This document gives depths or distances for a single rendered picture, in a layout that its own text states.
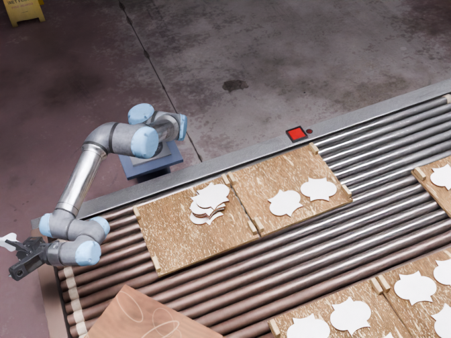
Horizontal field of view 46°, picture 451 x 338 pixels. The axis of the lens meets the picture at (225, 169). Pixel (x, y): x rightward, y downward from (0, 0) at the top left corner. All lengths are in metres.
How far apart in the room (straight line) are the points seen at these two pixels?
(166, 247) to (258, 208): 0.40
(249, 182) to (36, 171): 2.01
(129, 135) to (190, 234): 0.47
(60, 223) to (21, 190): 2.01
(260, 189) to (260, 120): 1.71
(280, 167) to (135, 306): 0.87
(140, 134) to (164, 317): 0.64
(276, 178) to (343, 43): 2.52
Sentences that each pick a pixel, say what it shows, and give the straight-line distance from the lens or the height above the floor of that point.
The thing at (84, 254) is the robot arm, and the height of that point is 1.30.
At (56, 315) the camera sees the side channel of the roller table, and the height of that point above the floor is 0.95.
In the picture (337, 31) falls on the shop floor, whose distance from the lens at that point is 4.78.
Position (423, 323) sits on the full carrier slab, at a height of 0.94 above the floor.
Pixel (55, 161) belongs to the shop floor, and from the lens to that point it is 3.92.
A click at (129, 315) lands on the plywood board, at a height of 1.04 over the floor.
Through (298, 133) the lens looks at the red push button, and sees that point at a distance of 2.47.
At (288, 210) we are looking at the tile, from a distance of 2.15.
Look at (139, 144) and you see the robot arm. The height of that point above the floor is 1.32.
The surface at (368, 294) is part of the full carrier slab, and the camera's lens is 1.99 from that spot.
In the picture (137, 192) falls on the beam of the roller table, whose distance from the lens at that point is 2.32.
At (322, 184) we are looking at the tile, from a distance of 2.24.
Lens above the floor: 2.65
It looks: 48 degrees down
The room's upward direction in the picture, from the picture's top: 6 degrees counter-clockwise
